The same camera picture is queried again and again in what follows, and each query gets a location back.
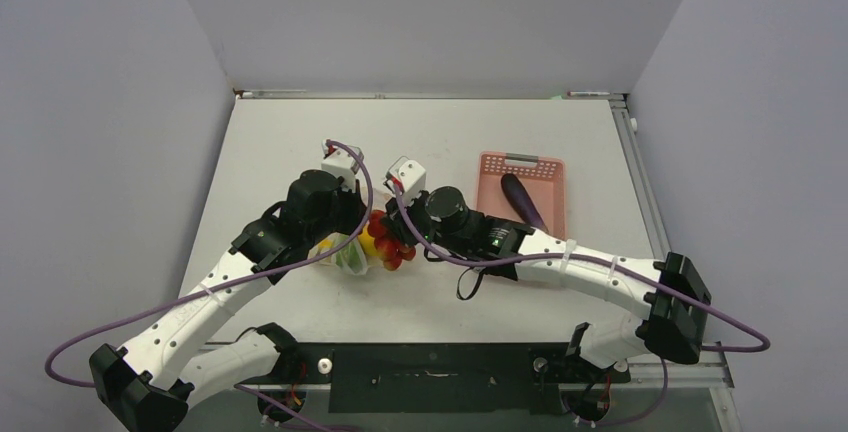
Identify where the aluminium table rail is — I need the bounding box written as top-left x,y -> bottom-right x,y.
609,94 -> 734,388

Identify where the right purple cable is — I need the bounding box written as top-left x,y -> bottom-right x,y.
392,180 -> 772,355

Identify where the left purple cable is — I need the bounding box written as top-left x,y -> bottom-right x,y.
44,140 -> 376,389

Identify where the yellow bell pepper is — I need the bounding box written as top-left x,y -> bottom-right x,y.
358,229 -> 379,258

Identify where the clear zip top bag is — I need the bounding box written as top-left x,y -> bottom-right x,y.
308,189 -> 416,276

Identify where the green lettuce head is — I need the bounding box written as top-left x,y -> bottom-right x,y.
332,242 -> 369,276

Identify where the red cherry tomato bunch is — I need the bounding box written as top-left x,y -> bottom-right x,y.
365,210 -> 416,271

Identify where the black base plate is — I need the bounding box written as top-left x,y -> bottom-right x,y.
248,342 -> 631,415

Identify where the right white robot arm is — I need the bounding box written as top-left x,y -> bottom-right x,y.
383,180 -> 711,380

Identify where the pink plastic basket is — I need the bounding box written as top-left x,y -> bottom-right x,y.
473,151 -> 568,239

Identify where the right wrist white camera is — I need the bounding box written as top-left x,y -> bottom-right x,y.
384,156 -> 426,205

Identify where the dark purple eggplant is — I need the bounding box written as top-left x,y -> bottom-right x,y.
500,174 -> 548,232

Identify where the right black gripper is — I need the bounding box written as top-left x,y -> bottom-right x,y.
382,183 -> 469,257

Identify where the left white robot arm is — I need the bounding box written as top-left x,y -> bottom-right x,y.
89,170 -> 367,431

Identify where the purple cable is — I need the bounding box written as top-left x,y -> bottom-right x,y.
44,140 -> 376,389
392,180 -> 772,355

